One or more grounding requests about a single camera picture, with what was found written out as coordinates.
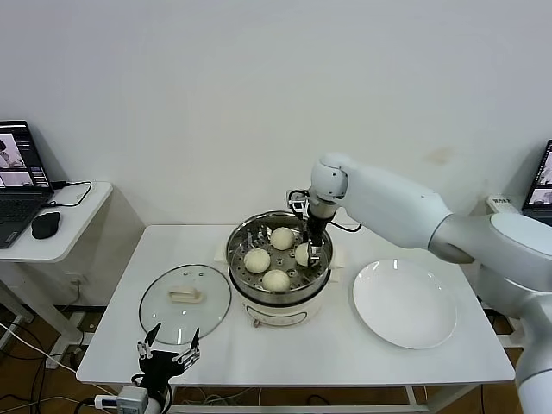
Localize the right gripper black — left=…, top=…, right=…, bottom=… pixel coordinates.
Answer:
left=300, top=214, right=329, bottom=267

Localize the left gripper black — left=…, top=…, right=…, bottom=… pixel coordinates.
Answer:
left=136, top=323, right=202, bottom=396

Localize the white steamed baozi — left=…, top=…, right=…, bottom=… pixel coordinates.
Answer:
left=243, top=248, right=272, bottom=274
left=294, top=241, right=312, bottom=267
left=270, top=227, right=297, bottom=251
left=262, top=269, right=292, bottom=293

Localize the round glass lid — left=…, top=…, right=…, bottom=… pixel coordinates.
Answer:
left=138, top=263, right=232, bottom=346

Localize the perforated steel steamer tray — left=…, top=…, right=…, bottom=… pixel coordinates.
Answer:
left=232, top=235, right=327, bottom=292

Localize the stainless steel steamer pot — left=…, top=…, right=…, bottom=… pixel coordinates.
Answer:
left=214, top=210, right=346, bottom=303

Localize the cream electric cooker base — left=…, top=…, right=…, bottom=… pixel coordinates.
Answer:
left=214, top=241, right=346, bottom=329

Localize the grey floor power strip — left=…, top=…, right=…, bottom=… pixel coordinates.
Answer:
left=45, top=344, right=85, bottom=370

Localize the white round plate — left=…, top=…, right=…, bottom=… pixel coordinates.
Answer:
left=352, top=258, right=458, bottom=350

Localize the black computer mouse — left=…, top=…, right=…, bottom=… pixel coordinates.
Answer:
left=31, top=211, right=62, bottom=240

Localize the white labelled box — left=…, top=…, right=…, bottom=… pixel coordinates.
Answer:
left=486, top=194, right=518, bottom=213

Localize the open black laptop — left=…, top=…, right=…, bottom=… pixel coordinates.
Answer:
left=521, top=139, right=552, bottom=216
left=0, top=119, right=56, bottom=250

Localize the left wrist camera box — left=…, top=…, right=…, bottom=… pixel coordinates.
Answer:
left=116, top=385, right=151, bottom=414

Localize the white floor cable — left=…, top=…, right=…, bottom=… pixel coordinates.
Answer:
left=0, top=321, right=78, bottom=373

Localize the white table frame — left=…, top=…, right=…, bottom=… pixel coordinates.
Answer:
left=148, top=381, right=480, bottom=414

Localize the black usb cable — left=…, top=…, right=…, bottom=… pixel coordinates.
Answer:
left=42, top=180, right=93, bottom=209

